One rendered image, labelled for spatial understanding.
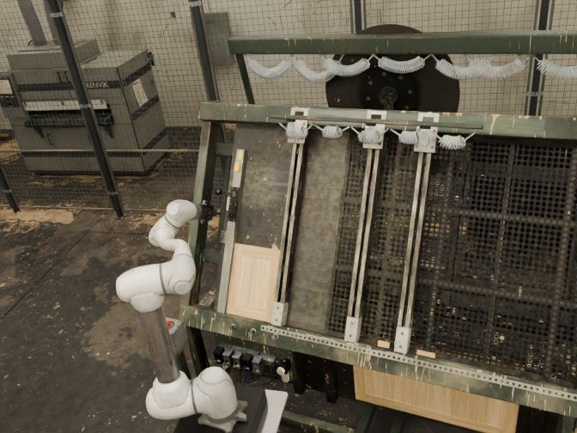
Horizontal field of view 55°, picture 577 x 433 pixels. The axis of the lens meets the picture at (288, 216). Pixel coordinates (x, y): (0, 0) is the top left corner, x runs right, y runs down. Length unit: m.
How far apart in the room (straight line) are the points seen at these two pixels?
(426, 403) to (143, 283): 1.82
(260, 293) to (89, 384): 1.80
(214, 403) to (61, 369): 2.27
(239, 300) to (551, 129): 1.83
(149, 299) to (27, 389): 2.47
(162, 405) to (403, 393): 1.42
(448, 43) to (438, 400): 1.95
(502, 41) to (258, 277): 1.79
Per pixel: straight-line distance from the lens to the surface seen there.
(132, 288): 2.34
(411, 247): 2.80
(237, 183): 3.19
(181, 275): 2.29
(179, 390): 2.60
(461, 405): 3.33
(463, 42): 3.13
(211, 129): 3.33
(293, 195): 3.03
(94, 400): 4.35
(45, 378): 4.70
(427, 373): 2.88
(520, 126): 2.77
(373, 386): 3.42
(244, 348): 3.24
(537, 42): 3.10
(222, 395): 2.61
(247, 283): 3.17
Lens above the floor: 2.95
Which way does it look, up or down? 31 degrees down
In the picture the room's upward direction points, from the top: 8 degrees counter-clockwise
